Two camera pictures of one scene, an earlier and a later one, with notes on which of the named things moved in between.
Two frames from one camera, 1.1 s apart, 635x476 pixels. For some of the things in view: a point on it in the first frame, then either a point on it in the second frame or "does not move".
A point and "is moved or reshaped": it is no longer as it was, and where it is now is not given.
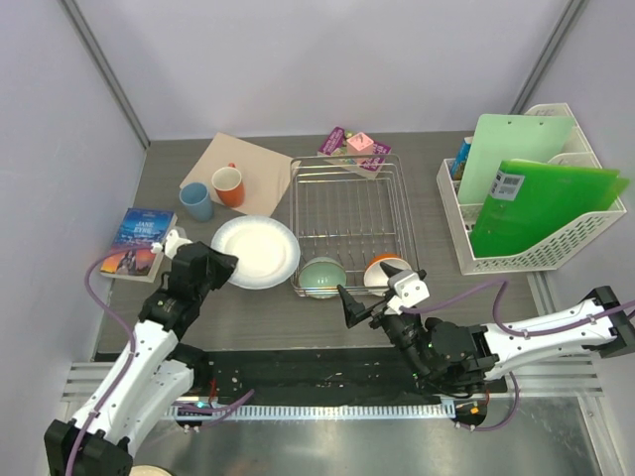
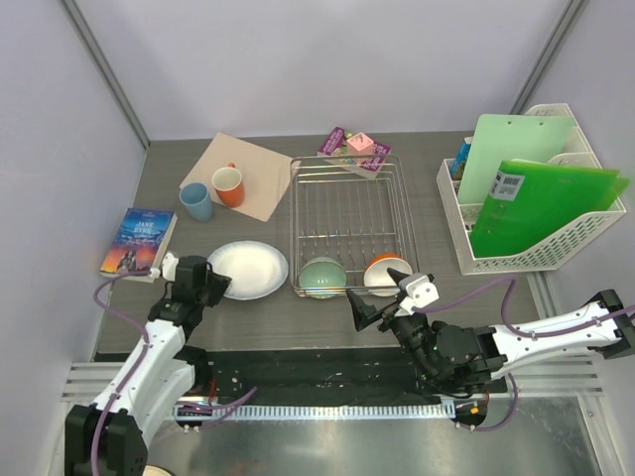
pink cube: [359, 145] does not move
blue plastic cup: [197, 201] does not move
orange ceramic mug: [228, 184] does not move
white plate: [267, 250] is moved or reshaped
